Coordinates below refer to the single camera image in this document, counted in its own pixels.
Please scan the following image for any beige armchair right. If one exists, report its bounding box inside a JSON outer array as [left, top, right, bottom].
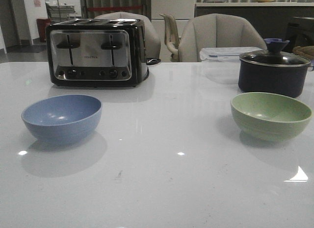
[[178, 13, 266, 62]]

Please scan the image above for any cream office chair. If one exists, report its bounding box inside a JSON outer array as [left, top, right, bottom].
[[159, 13, 180, 62]]

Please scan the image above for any black and chrome toaster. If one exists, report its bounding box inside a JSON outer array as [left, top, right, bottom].
[[46, 19, 149, 87]]

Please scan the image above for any blue bowl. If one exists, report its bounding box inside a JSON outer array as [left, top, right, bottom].
[[21, 95, 102, 145]]

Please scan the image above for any green bowl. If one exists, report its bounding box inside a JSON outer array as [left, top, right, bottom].
[[231, 92, 313, 142]]

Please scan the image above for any glass pot lid blue knob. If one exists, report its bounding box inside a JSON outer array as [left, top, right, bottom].
[[239, 38, 311, 68]]

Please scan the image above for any white cabinet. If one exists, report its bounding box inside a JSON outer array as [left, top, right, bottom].
[[151, 0, 196, 62]]

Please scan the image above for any metal cart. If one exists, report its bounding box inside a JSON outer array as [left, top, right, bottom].
[[45, 1, 77, 23]]

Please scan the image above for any beige armchair left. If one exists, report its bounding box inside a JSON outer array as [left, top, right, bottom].
[[95, 12, 161, 58]]

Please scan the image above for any beige armchair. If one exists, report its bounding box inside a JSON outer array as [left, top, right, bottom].
[[95, 12, 161, 58], [178, 13, 266, 62]]

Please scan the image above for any clear plastic food container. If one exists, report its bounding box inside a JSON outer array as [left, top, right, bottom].
[[199, 47, 259, 84]]

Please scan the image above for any brown woven basket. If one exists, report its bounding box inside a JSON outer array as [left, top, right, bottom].
[[292, 46, 314, 60]]

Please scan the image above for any red trash bin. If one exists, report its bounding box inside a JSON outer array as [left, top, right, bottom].
[[36, 18, 51, 42]]

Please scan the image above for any dark blue cooking pot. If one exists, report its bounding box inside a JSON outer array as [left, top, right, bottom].
[[238, 61, 310, 98]]

